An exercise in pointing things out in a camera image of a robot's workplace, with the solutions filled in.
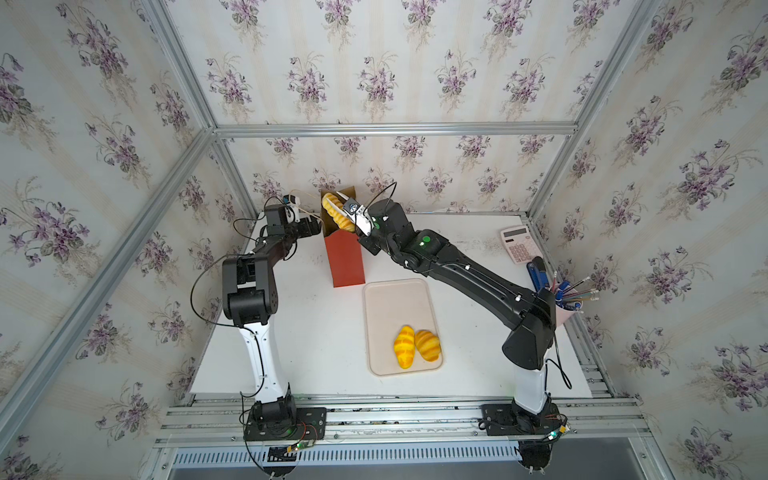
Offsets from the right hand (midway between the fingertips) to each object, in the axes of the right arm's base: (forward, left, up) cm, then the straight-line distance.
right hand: (372, 219), depth 77 cm
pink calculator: (+16, -53, -28) cm, 62 cm away
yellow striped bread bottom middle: (-23, -9, -28) cm, 37 cm away
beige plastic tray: (-8, -5, -31) cm, 33 cm away
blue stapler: (+2, -55, -28) cm, 61 cm away
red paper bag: (-2, +8, -9) cm, 12 cm away
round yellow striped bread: (-23, -16, -26) cm, 39 cm away
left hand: (+17, +24, -20) cm, 35 cm away
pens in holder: (-10, -58, -21) cm, 62 cm away
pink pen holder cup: (-14, -55, -24) cm, 62 cm away
